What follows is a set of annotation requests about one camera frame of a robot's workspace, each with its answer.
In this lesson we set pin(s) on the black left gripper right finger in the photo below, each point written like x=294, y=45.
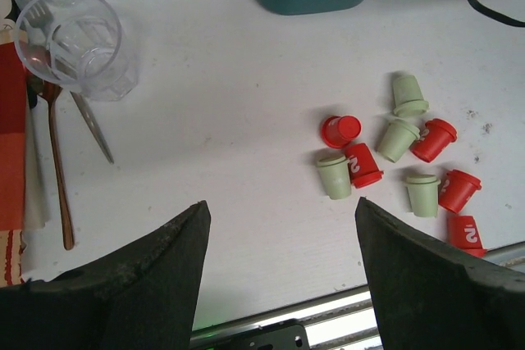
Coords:
x=427, y=294

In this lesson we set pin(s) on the silver utensil handle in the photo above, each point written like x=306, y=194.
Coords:
x=93, y=126

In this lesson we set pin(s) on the copper spoon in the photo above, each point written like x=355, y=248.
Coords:
x=50, y=93

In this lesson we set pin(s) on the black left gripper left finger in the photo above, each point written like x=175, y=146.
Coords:
x=141, y=296

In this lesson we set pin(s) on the green coffee capsule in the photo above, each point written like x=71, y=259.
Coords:
x=409, y=100
x=423, y=194
x=334, y=173
x=397, y=139

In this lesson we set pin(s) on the clear glass cup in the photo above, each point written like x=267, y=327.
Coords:
x=85, y=51

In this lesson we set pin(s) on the silver fork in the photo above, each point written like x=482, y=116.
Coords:
x=39, y=16

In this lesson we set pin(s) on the red coffee capsule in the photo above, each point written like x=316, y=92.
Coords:
x=363, y=169
x=437, y=135
x=338, y=131
x=457, y=190
x=463, y=234

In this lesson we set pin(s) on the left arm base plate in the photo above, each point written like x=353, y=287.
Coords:
x=290, y=335

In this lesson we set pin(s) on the striped red cloth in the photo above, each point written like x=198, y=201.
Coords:
x=13, y=113

